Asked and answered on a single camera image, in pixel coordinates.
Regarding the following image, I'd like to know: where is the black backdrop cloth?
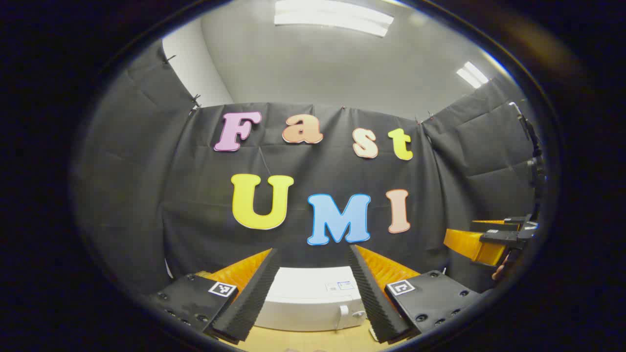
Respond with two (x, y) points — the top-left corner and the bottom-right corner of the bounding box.
(73, 39), (543, 294)

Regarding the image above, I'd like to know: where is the small ceiling light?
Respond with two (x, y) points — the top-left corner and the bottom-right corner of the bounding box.
(456, 61), (490, 89)

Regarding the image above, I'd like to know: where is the long ceiling light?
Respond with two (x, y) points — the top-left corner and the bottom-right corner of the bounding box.
(274, 0), (394, 38)

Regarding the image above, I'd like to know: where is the white microwave oven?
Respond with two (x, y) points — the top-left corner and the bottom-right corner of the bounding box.
(254, 266), (367, 332)

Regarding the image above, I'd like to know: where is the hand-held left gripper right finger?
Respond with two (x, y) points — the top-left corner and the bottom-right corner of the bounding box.
(348, 244), (482, 344)

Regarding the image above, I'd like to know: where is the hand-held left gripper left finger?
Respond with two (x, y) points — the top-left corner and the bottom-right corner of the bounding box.
(147, 248), (280, 343)

